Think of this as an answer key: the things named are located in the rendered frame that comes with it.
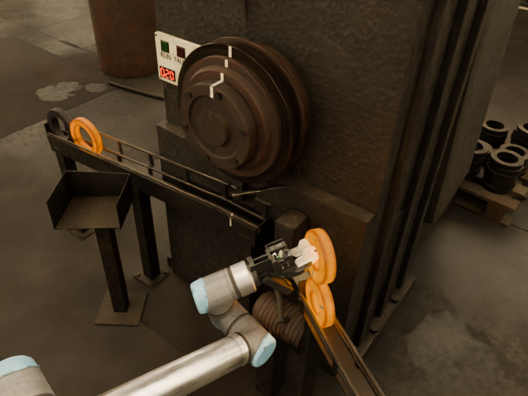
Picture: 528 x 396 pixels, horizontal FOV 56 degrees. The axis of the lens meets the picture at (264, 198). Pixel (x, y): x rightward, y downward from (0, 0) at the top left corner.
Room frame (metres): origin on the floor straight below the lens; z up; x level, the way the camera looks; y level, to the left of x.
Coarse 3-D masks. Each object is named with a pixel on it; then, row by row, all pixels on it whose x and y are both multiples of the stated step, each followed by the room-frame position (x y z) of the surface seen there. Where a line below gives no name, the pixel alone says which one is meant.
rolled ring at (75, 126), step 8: (72, 120) 1.95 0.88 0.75; (80, 120) 1.92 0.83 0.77; (88, 120) 1.93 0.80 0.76; (72, 128) 1.96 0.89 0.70; (88, 128) 1.89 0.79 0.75; (96, 128) 1.91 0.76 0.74; (72, 136) 1.97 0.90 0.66; (80, 136) 1.97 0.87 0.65; (96, 136) 1.88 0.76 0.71; (80, 144) 1.95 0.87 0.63; (96, 144) 1.87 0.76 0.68
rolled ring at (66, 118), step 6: (54, 108) 2.06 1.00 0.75; (60, 108) 2.05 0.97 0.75; (48, 114) 2.07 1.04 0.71; (54, 114) 2.04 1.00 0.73; (60, 114) 2.01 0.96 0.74; (66, 114) 2.03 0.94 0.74; (48, 120) 2.07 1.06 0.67; (54, 120) 2.08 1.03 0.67; (66, 120) 2.00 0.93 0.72; (54, 126) 2.07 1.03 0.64; (66, 126) 2.00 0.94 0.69; (54, 132) 2.06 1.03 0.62; (60, 132) 2.07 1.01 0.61; (66, 138) 2.04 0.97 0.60; (72, 138) 1.98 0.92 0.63
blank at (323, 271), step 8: (312, 232) 1.02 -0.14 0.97; (320, 232) 1.01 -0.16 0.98; (312, 240) 1.01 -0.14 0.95; (320, 240) 0.98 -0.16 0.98; (328, 240) 0.98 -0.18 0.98; (320, 248) 0.97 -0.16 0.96; (328, 248) 0.96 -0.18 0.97; (320, 256) 0.96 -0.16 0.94; (328, 256) 0.94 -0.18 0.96; (320, 264) 0.95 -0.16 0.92; (328, 264) 0.93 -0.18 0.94; (312, 272) 0.99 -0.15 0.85; (320, 272) 0.94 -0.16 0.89; (328, 272) 0.92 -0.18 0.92; (320, 280) 0.94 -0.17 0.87; (328, 280) 0.92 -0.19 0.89
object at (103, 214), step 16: (64, 176) 1.59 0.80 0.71; (80, 176) 1.60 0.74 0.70; (96, 176) 1.60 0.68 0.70; (112, 176) 1.60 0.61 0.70; (128, 176) 1.59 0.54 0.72; (64, 192) 1.55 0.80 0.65; (80, 192) 1.60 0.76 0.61; (96, 192) 1.60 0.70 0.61; (112, 192) 1.60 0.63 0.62; (128, 192) 1.55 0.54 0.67; (48, 208) 1.40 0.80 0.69; (64, 208) 1.52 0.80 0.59; (80, 208) 1.52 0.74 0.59; (96, 208) 1.52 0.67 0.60; (112, 208) 1.52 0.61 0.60; (128, 208) 1.52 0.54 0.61; (64, 224) 1.43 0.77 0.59; (80, 224) 1.43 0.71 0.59; (96, 224) 1.43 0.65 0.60; (112, 224) 1.42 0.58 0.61; (112, 240) 1.49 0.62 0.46; (112, 256) 1.47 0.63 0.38; (112, 272) 1.47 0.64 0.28; (112, 288) 1.47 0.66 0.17; (112, 304) 1.47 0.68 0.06; (128, 304) 1.51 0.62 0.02; (144, 304) 1.53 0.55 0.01; (96, 320) 1.42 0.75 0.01; (112, 320) 1.43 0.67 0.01; (128, 320) 1.43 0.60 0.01
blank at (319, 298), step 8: (312, 280) 1.03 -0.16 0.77; (312, 288) 1.02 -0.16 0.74; (320, 288) 0.98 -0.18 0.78; (328, 288) 0.99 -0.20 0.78; (312, 296) 1.03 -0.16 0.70; (320, 296) 0.97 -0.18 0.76; (328, 296) 0.96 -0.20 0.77; (312, 304) 1.01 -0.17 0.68; (320, 304) 0.96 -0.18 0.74; (328, 304) 0.95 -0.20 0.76; (320, 312) 0.96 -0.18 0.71; (328, 312) 0.93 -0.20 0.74; (320, 320) 0.95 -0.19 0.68; (328, 320) 0.93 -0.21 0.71
